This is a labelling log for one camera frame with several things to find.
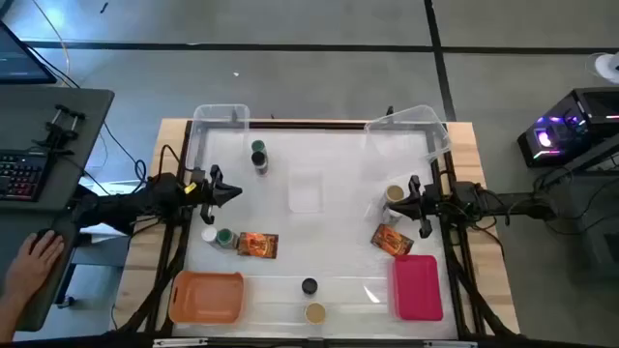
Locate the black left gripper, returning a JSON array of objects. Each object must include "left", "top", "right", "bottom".
[{"left": 194, "top": 164, "right": 244, "bottom": 226}]

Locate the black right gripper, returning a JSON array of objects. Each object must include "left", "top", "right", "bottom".
[{"left": 388, "top": 174, "right": 442, "bottom": 240}]

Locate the gold-lid seasoning jar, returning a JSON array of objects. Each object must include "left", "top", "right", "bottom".
[
  {"left": 304, "top": 302, "right": 327, "bottom": 326},
  {"left": 384, "top": 184, "right": 406, "bottom": 207}
]

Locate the orange foil spice packet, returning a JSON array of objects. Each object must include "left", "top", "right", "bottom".
[
  {"left": 236, "top": 231, "right": 280, "bottom": 260},
  {"left": 369, "top": 223, "right": 416, "bottom": 257}
]

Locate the green-lid oregano spice jar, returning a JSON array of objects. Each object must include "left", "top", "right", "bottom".
[{"left": 215, "top": 227, "right": 241, "bottom": 251}]

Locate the black-lid purple-label spice jar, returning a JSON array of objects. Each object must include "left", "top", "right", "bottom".
[{"left": 250, "top": 150, "right": 270, "bottom": 178}]

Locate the person's forearm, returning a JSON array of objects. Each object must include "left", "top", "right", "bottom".
[{"left": 0, "top": 288, "right": 24, "bottom": 345}]

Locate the clear plastic storage bin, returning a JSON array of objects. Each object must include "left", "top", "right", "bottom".
[
  {"left": 186, "top": 102, "right": 251, "bottom": 173},
  {"left": 363, "top": 104, "right": 454, "bottom": 168}
]

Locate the pink plastic tray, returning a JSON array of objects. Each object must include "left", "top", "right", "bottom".
[{"left": 390, "top": 254, "right": 445, "bottom": 323}]

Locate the white glossy table mat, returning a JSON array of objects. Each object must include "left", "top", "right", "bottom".
[{"left": 172, "top": 128, "right": 459, "bottom": 339}]

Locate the orange plastic tray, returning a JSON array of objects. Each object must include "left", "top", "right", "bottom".
[{"left": 167, "top": 270, "right": 247, "bottom": 325}]

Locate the black clamp stand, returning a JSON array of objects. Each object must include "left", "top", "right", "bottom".
[{"left": 32, "top": 103, "right": 87, "bottom": 156}]

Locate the black lit computer case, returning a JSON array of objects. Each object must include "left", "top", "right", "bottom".
[{"left": 516, "top": 86, "right": 619, "bottom": 169}]

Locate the dark grey desk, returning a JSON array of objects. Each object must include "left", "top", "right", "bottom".
[{"left": 0, "top": 85, "right": 116, "bottom": 333}]

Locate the person's hand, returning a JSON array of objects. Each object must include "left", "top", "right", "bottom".
[{"left": 3, "top": 230, "right": 66, "bottom": 297}]

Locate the black backlit keyboard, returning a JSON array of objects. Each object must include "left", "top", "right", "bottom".
[{"left": 0, "top": 150, "right": 49, "bottom": 203}]

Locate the black computer monitor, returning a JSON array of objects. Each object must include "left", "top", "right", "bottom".
[{"left": 0, "top": 21, "right": 58, "bottom": 86}]

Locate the white round spool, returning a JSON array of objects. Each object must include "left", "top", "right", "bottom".
[{"left": 585, "top": 50, "right": 619, "bottom": 86}]

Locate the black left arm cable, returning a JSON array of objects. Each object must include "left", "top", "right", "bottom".
[{"left": 155, "top": 143, "right": 188, "bottom": 183}]

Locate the black floor cable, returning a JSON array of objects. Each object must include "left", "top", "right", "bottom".
[{"left": 26, "top": 45, "right": 149, "bottom": 194}]

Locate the black metal table frame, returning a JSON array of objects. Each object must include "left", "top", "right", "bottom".
[{"left": 113, "top": 118, "right": 521, "bottom": 348}]

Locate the silver metal bracket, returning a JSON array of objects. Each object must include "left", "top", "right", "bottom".
[
  {"left": 423, "top": 340, "right": 478, "bottom": 348},
  {"left": 153, "top": 337, "right": 209, "bottom": 348}
]

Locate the dark desk with cables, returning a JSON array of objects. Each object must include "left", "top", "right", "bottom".
[{"left": 534, "top": 139, "right": 619, "bottom": 272}]

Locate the pale floor cable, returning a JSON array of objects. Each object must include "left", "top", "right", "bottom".
[{"left": 31, "top": 0, "right": 72, "bottom": 88}]

